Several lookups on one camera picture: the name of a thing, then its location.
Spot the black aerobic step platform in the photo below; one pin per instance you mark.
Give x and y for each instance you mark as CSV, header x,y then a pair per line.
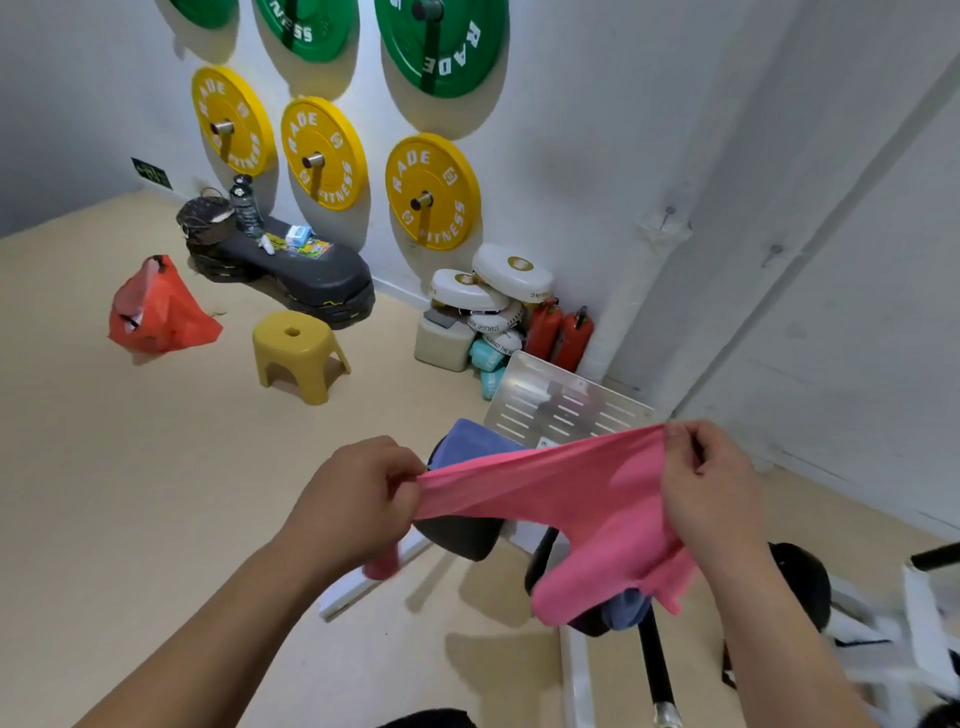
x,y
330,281

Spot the white exercise machine frame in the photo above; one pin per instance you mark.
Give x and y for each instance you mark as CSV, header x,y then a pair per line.
x,y
360,581

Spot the grey flat pad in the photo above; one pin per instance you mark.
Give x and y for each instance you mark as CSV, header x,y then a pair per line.
x,y
440,317

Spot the green weight plate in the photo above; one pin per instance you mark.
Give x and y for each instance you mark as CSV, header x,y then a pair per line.
x,y
330,37
472,60
202,11

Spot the person's right hand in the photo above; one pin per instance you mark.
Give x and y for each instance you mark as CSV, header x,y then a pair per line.
x,y
716,502

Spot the orange plastic bag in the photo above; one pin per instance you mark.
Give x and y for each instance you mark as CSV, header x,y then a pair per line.
x,y
169,315

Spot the colourful snack packet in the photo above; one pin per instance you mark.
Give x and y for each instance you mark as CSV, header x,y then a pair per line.
x,y
319,249

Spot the beige plastic container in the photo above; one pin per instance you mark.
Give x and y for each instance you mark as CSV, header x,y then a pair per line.
x,y
442,349

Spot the yellow plastic stool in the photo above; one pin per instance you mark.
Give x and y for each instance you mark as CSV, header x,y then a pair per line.
x,y
296,349

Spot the clear water bottle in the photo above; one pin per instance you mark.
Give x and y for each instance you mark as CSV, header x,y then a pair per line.
x,y
246,214

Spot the red fire extinguisher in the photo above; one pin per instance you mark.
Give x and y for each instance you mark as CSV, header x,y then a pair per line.
x,y
542,331
572,341

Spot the blue white tissue pack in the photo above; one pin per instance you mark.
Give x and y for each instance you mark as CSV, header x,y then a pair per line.
x,y
298,236

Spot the dark wicker basket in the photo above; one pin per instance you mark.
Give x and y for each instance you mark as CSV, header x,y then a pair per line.
x,y
202,221

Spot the blue towel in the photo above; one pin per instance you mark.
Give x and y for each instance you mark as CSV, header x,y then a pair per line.
x,y
626,611
472,442

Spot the black weight plate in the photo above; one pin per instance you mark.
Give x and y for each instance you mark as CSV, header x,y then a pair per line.
x,y
806,585

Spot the person's left forearm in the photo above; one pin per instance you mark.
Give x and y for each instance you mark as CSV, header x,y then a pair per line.
x,y
202,645

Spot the pink towel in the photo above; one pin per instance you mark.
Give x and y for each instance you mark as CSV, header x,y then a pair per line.
x,y
585,510

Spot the teal dumbbell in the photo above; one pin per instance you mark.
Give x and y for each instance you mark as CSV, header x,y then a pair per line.
x,y
486,356
491,384

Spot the green exit sign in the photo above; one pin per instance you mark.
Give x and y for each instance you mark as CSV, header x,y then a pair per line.
x,y
151,173

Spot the person's left hand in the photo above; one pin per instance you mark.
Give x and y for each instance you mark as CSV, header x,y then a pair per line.
x,y
352,510

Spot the silver slotted foot plate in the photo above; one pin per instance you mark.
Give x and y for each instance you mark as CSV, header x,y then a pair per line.
x,y
532,390

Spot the person's black shorts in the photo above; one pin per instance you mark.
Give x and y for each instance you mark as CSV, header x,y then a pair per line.
x,y
427,720

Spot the white game controller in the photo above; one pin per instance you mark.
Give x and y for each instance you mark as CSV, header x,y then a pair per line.
x,y
267,245

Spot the person's right forearm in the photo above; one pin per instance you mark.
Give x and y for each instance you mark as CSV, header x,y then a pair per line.
x,y
787,652

